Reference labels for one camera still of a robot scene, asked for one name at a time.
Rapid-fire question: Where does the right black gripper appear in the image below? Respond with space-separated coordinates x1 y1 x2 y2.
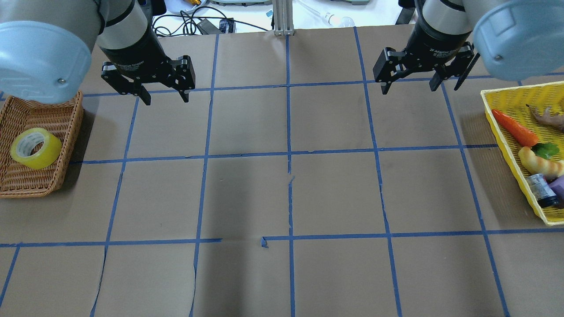
373 0 481 95

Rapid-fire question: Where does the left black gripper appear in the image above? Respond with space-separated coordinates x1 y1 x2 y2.
97 0 196 106

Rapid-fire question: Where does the yellow tape roll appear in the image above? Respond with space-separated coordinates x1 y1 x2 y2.
10 128 62 170

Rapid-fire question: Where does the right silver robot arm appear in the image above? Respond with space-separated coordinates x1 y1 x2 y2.
373 0 564 95

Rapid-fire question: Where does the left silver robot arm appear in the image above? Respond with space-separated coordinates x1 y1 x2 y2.
0 0 196 105

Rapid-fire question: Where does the blue plate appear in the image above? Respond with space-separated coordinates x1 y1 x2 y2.
164 0 208 15

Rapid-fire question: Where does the brown wicker basket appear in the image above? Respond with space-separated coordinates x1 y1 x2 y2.
0 92 84 199

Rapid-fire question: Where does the yellow plastic basket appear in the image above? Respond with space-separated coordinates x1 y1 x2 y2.
481 81 564 226

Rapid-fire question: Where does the orange toy carrot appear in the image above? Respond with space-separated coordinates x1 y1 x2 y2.
491 109 540 147

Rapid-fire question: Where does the brown toy animal figure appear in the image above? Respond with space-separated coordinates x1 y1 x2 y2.
526 104 564 133

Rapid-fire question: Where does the toy croissant bread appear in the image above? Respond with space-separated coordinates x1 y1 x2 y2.
518 147 564 181

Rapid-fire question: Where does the purple foam block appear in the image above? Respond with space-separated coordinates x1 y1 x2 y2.
549 175 564 203

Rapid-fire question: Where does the aluminium frame post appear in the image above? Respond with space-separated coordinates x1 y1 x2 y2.
272 0 295 36

